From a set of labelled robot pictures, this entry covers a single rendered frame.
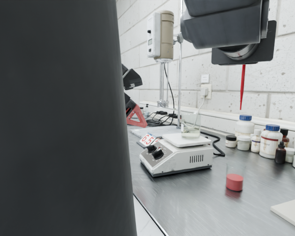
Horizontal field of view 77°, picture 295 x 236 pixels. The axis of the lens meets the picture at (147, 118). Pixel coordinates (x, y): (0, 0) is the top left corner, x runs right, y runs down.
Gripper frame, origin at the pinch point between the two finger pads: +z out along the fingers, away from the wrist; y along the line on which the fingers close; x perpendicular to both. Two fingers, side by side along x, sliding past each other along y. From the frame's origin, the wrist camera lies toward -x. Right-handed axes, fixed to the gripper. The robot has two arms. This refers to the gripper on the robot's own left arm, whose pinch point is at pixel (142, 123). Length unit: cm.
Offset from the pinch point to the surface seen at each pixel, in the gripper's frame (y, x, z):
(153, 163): -10.0, 7.2, 6.3
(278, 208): -32.9, -2.8, 21.7
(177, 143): -10.1, -1.7, 8.4
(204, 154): -11.8, -4.1, 16.9
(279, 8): 4, -71, 17
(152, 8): 109, -87, -20
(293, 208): -33.8, -4.7, 24.0
